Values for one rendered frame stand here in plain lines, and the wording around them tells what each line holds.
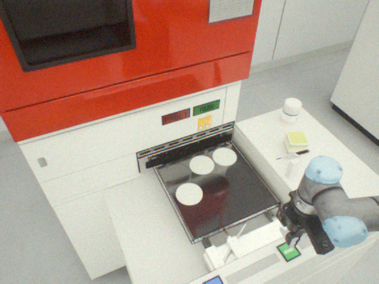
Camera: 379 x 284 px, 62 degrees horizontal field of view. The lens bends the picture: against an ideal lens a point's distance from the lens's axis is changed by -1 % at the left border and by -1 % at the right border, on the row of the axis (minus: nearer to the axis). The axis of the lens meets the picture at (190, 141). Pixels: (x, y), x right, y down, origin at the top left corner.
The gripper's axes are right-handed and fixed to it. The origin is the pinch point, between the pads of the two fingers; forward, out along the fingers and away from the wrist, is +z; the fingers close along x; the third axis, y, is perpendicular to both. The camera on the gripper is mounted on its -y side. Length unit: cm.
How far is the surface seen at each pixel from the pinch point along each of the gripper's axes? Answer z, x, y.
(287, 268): 4.3, 3.5, -3.8
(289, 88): 101, -159, 167
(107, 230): 49, 49, 58
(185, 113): -10, 9, 58
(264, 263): 4.7, 8.8, 0.5
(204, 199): 10.4, 12.9, 31.8
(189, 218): 10.4, 21.2, 27.2
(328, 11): 47, -226, 207
